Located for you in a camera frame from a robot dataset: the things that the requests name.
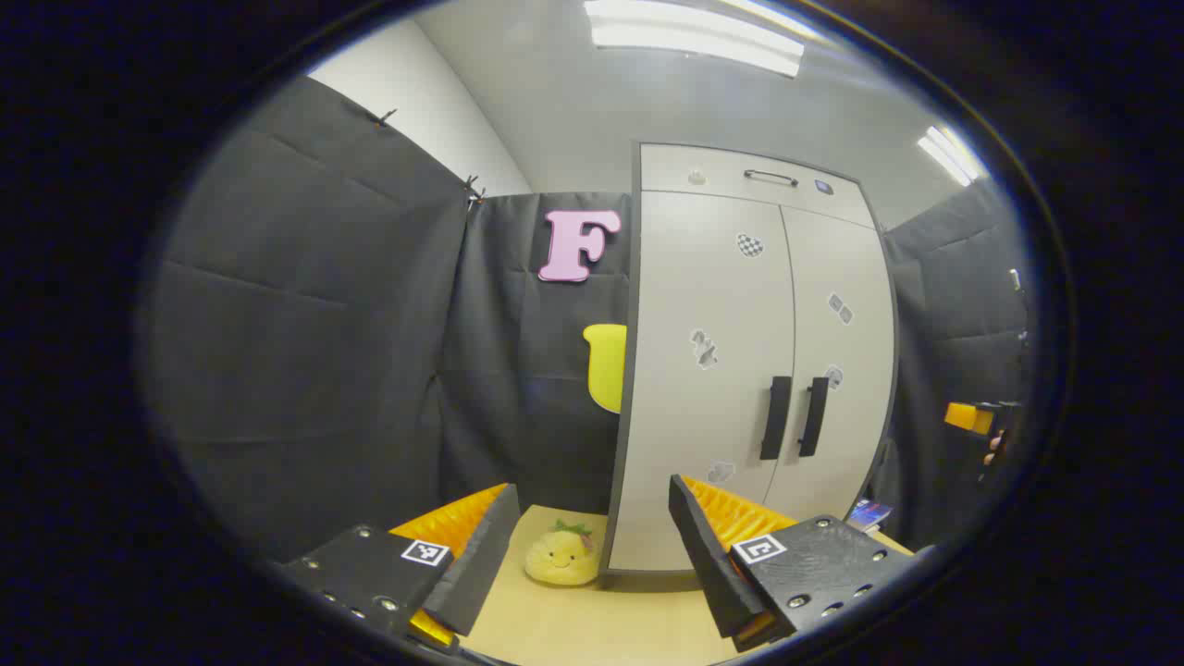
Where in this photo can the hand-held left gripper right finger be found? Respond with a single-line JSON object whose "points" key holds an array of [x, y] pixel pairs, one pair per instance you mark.
{"points": [[708, 564]]}

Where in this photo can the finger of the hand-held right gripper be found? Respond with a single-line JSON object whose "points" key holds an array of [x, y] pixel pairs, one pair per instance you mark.
{"points": [[967, 418]]}

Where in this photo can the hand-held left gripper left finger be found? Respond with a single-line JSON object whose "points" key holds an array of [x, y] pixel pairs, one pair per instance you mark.
{"points": [[481, 564]]}

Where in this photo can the white door with box sticker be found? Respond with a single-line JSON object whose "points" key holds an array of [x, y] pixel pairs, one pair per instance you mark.
{"points": [[851, 351]]}

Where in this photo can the white door with checkered sticker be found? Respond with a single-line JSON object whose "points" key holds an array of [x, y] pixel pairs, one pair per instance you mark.
{"points": [[684, 416]]}

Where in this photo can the white double-door shoe cabinet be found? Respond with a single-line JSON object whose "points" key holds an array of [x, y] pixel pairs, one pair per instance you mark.
{"points": [[629, 370]]}

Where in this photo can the white cabinet drawer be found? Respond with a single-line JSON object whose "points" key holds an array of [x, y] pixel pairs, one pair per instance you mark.
{"points": [[675, 171]]}

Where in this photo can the yellow plush toy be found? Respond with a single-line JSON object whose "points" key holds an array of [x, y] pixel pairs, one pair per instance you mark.
{"points": [[560, 557]]}

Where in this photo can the blue book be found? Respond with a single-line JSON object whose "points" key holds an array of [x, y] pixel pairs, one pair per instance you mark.
{"points": [[869, 515]]}

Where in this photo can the small ceiling light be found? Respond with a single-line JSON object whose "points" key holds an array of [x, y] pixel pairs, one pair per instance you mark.
{"points": [[951, 154]]}

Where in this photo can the black backdrop cloth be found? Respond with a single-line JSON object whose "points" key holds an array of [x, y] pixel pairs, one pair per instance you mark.
{"points": [[324, 324]]}

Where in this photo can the large ceiling light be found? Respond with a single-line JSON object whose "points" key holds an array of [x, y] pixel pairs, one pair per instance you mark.
{"points": [[694, 37]]}

